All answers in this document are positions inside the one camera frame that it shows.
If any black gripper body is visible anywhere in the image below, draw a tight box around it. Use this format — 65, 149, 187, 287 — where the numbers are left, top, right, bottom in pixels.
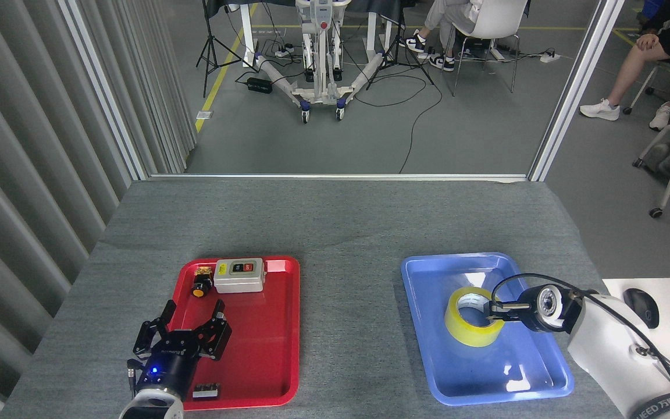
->
136, 329, 202, 402
514, 289, 543, 332

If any silver frame post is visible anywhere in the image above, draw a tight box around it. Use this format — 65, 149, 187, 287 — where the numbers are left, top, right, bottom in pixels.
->
59, 0, 149, 181
528, 0, 626, 182

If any person in dark shorts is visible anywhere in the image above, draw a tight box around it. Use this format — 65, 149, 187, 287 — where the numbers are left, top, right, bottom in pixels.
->
579, 0, 670, 132

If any black computer mouse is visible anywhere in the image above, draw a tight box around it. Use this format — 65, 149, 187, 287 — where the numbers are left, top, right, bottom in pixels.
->
624, 288, 660, 330

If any long black floor cable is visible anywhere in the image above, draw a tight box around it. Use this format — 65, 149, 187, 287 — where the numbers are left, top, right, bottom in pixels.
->
352, 58, 443, 174

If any silver frame crossbar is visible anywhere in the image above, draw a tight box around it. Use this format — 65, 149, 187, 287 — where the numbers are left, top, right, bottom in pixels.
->
149, 173, 530, 182

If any white stand on wheels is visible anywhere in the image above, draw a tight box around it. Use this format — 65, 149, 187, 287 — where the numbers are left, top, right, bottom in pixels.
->
254, 0, 386, 124

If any blue plastic tray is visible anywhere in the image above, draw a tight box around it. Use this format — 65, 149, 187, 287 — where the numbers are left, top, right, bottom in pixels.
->
400, 251, 575, 407

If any grey push button switch box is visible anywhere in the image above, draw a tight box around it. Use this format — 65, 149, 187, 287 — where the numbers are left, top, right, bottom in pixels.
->
213, 258, 266, 293

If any black yellow push button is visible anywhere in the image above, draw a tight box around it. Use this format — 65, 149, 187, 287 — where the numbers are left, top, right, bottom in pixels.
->
191, 267, 215, 299

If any red plastic tray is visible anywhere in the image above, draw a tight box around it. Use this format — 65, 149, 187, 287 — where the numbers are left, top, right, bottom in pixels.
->
169, 256, 301, 411

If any white shell chair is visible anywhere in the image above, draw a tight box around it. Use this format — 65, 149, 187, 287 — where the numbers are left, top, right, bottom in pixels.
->
443, 0, 529, 97

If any black tripod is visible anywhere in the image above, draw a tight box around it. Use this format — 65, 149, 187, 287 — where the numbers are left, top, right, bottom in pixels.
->
366, 12, 436, 91
195, 0, 254, 98

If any grey frame chair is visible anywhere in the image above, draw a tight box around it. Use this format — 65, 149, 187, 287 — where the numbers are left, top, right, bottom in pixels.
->
623, 61, 670, 115

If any person in white chair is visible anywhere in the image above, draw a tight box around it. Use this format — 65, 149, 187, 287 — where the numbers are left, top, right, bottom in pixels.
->
399, 0, 484, 73

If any yellow tape roll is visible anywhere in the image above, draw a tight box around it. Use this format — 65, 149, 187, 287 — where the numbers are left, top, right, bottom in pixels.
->
444, 286, 507, 348

